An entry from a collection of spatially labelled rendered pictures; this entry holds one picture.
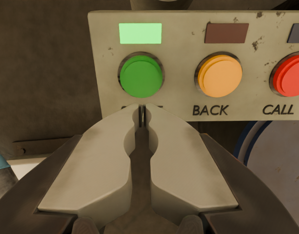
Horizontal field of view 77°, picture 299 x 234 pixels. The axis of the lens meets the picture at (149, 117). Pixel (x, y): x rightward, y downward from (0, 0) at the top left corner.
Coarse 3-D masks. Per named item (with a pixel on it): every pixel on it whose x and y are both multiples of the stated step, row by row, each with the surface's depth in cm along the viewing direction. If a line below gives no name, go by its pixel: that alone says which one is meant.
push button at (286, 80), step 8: (296, 56) 17; (288, 64) 17; (296, 64) 17; (280, 72) 18; (288, 72) 17; (296, 72) 17; (280, 80) 18; (288, 80) 18; (296, 80) 18; (280, 88) 18; (288, 88) 18; (296, 88) 18; (288, 96) 19
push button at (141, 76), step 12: (132, 60) 17; (144, 60) 17; (120, 72) 17; (132, 72) 17; (144, 72) 17; (156, 72) 17; (132, 84) 18; (144, 84) 18; (156, 84) 18; (144, 96) 19
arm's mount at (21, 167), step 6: (12, 162) 67; (18, 162) 67; (24, 162) 66; (30, 162) 66; (36, 162) 65; (12, 168) 65; (18, 168) 65; (24, 168) 65; (30, 168) 65; (18, 174) 66; (24, 174) 66
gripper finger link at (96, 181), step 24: (120, 120) 10; (96, 144) 8; (120, 144) 8; (72, 168) 7; (96, 168) 7; (120, 168) 7; (48, 192) 6; (72, 192) 6; (96, 192) 6; (120, 192) 7; (96, 216) 6
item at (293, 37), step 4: (296, 24) 16; (292, 28) 16; (296, 28) 16; (292, 32) 16; (296, 32) 16; (292, 36) 17; (296, 36) 17; (288, 40) 17; (292, 40) 17; (296, 40) 17
